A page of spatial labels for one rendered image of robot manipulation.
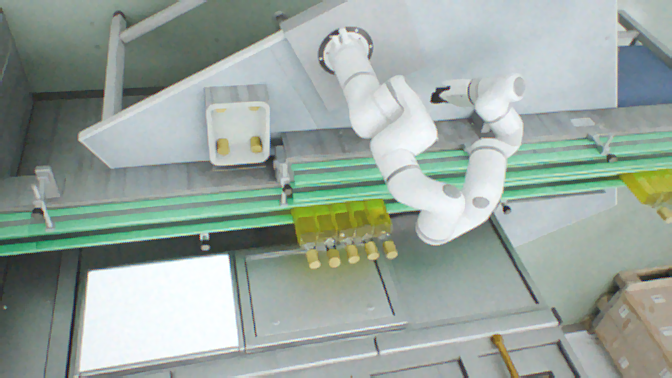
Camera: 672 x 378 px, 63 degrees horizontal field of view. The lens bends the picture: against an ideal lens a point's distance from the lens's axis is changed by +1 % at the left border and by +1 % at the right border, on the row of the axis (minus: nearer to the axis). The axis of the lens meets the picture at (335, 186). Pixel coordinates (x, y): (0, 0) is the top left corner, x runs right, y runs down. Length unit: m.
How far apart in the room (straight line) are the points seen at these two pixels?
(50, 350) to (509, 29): 1.57
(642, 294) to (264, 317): 4.13
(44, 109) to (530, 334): 1.93
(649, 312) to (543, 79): 3.53
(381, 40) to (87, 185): 0.94
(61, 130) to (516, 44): 1.64
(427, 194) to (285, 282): 0.68
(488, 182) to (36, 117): 1.75
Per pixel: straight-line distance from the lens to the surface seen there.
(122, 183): 1.74
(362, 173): 1.64
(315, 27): 1.48
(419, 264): 1.84
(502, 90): 1.44
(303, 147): 1.68
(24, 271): 1.89
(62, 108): 2.42
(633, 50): 2.72
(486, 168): 1.27
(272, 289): 1.67
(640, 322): 5.19
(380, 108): 1.30
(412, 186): 1.17
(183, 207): 1.67
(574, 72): 2.02
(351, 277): 1.72
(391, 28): 1.55
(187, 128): 1.69
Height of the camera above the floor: 2.06
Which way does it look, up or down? 42 degrees down
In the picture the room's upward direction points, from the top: 162 degrees clockwise
